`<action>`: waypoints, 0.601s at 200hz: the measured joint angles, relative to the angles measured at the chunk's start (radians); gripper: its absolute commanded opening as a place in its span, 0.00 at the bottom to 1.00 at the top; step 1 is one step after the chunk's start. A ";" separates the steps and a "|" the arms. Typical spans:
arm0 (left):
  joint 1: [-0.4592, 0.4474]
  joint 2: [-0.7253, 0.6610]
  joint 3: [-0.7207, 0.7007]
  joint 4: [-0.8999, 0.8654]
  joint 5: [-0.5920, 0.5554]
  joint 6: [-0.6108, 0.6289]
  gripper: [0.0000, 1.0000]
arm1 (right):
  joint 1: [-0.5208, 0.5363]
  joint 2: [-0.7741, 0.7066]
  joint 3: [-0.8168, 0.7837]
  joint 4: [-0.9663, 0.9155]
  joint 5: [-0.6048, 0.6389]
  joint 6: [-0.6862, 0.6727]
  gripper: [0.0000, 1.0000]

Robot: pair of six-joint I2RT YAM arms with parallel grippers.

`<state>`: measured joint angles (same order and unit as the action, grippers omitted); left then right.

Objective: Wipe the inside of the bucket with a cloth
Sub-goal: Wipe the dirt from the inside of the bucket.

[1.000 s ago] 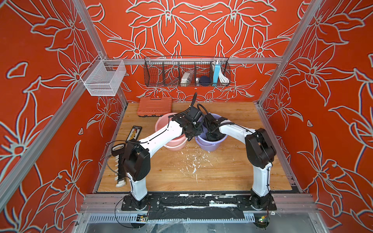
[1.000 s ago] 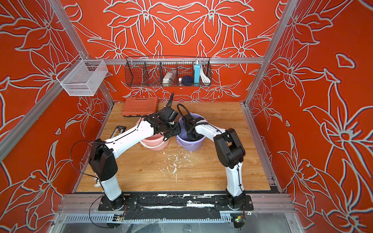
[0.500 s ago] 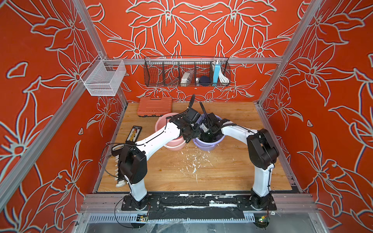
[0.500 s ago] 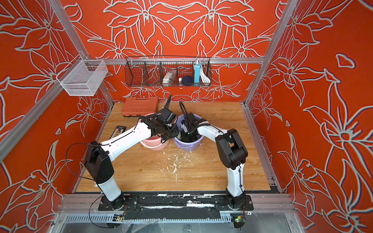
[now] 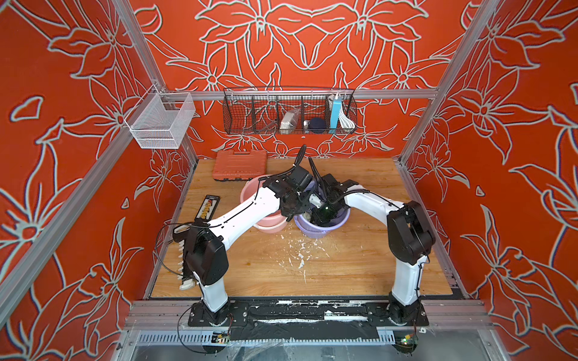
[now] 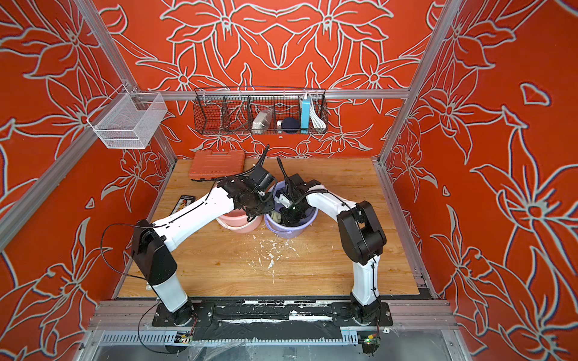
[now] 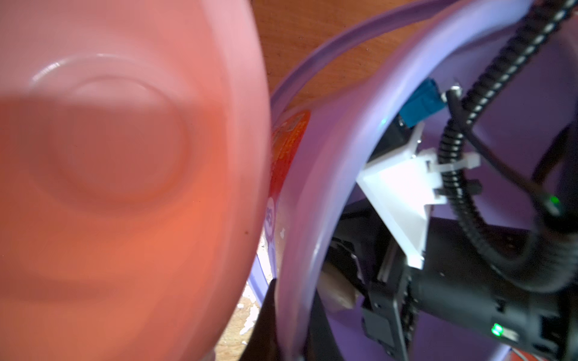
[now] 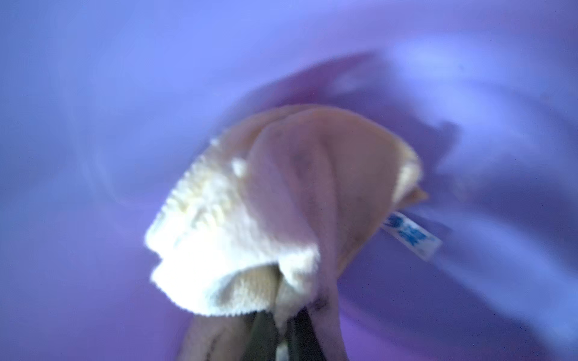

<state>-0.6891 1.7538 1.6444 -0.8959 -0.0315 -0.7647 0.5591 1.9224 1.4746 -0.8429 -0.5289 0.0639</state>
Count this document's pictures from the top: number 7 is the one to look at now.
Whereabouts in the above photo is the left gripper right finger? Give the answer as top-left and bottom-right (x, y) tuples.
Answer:
(305, 292), (344, 361)

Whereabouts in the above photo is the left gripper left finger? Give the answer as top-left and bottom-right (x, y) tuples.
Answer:
(239, 279), (279, 361)

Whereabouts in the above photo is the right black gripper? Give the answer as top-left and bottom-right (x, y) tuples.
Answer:
(325, 199), (418, 360)

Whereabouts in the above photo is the purple plastic bucket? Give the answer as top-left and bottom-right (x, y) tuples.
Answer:
(249, 1), (577, 360)

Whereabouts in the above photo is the pink plastic bucket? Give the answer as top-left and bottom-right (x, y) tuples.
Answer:
(1, 1), (271, 360)

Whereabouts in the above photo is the yellow cloth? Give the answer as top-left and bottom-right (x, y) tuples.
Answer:
(317, 262), (358, 312)

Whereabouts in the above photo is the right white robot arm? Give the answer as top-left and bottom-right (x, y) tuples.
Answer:
(373, 1), (577, 360)

